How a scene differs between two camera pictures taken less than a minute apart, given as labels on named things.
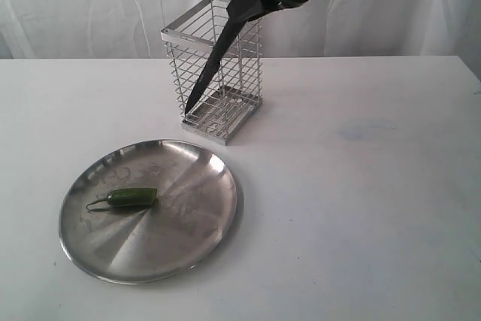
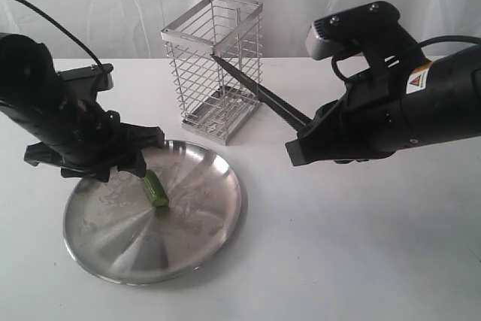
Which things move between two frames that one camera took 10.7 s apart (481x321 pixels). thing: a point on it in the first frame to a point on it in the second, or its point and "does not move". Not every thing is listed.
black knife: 235,25 to 293,113
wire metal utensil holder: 234,89 does not move
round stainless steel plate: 157,241 does not move
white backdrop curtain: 116,10 does not move
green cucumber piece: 128,197 to 155,189
